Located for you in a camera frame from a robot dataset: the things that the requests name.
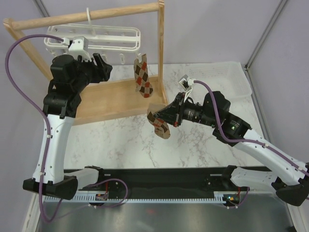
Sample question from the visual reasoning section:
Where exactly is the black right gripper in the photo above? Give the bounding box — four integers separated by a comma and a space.
154, 92, 217, 128

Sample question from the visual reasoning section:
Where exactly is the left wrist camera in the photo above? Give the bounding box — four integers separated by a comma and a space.
62, 36, 92, 62

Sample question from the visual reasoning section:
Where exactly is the aluminium frame post right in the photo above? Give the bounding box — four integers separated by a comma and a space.
242, 0, 290, 72

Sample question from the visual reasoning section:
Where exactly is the white plastic clip hanger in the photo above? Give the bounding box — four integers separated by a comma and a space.
44, 8, 142, 64

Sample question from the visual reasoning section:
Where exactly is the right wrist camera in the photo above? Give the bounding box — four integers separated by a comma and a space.
179, 74, 195, 101

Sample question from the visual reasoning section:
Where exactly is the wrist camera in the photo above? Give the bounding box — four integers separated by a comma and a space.
62, 36, 92, 62
179, 74, 195, 101

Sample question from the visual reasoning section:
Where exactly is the aluminium frame post left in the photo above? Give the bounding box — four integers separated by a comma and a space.
33, 0, 79, 72

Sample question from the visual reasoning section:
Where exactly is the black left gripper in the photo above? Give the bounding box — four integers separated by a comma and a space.
72, 53, 113, 93

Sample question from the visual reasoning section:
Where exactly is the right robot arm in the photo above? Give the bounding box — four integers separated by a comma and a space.
147, 91, 309, 206

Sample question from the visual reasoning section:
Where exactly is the aluminium frame post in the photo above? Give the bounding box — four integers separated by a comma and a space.
33, 0, 79, 72
242, 0, 290, 72

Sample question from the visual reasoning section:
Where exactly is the wooden hanger stand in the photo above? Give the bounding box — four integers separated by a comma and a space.
3, 0, 168, 125

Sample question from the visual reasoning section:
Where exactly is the argyle sock beige orange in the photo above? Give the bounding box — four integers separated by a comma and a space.
134, 54, 154, 98

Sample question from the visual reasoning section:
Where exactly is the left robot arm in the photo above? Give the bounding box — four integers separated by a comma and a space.
23, 53, 112, 200

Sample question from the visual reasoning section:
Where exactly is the white cable duct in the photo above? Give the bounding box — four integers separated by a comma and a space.
44, 191, 224, 203

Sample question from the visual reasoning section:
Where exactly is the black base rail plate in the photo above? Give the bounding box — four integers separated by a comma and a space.
77, 166, 276, 200

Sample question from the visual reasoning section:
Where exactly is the white perforated plastic basket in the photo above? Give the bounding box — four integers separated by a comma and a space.
183, 61, 252, 101

